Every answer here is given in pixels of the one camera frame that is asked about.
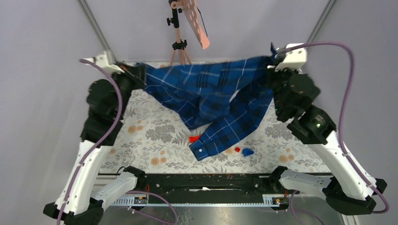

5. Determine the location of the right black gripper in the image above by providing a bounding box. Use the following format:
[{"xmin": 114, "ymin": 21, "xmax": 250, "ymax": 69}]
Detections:
[{"xmin": 265, "ymin": 58, "xmax": 300, "ymax": 118}]

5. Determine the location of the blue plaid shirt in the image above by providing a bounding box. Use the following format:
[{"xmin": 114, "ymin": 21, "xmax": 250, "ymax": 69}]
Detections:
[{"xmin": 144, "ymin": 56, "xmax": 274, "ymax": 161}]

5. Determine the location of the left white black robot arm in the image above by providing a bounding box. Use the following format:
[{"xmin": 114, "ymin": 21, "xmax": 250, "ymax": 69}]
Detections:
[{"xmin": 43, "ymin": 74, "xmax": 146, "ymax": 225}]

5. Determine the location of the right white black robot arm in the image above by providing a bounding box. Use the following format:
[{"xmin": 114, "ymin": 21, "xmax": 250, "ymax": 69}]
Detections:
[{"xmin": 267, "ymin": 66, "xmax": 387, "ymax": 216}]

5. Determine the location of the blue brooch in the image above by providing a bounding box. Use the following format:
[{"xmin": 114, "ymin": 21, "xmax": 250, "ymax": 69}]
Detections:
[{"xmin": 242, "ymin": 148, "xmax": 254, "ymax": 157}]

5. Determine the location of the red brooch piece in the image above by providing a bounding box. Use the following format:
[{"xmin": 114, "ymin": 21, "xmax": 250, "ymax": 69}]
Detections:
[{"xmin": 189, "ymin": 135, "xmax": 201, "ymax": 143}]

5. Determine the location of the pink tripod stand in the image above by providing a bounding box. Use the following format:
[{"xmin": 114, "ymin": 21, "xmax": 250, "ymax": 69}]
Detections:
[{"xmin": 167, "ymin": 0, "xmax": 192, "ymax": 66}]

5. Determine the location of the pink perforated board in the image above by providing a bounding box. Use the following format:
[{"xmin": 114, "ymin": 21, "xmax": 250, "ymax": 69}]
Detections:
[{"xmin": 182, "ymin": 0, "xmax": 210, "ymax": 49}]

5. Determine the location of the floral table mat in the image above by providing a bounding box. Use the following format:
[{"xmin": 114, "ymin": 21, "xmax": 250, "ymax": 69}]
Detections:
[{"xmin": 99, "ymin": 60, "xmax": 330, "ymax": 174}]

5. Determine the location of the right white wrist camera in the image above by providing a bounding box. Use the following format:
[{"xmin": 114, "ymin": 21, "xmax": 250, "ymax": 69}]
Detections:
[{"xmin": 267, "ymin": 43, "xmax": 307, "ymax": 72}]

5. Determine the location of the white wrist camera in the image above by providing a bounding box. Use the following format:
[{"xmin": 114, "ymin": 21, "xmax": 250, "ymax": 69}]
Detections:
[
  {"xmin": 267, "ymin": 43, "xmax": 307, "ymax": 72},
  {"xmin": 85, "ymin": 50, "xmax": 124, "ymax": 74}
]

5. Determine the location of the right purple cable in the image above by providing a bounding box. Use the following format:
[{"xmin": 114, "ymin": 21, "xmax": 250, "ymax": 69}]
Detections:
[{"xmin": 276, "ymin": 41, "xmax": 390, "ymax": 225}]

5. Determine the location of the grey slotted cable duct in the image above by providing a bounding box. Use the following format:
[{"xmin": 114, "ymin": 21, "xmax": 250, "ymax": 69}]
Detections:
[{"xmin": 111, "ymin": 193, "xmax": 282, "ymax": 207}]

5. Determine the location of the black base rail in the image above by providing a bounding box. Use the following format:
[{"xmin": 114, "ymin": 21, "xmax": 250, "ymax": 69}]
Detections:
[{"xmin": 135, "ymin": 173, "xmax": 294, "ymax": 198}]

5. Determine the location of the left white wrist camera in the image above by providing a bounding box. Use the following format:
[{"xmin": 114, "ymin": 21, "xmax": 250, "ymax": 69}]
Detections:
[{"xmin": 85, "ymin": 50, "xmax": 124, "ymax": 74}]

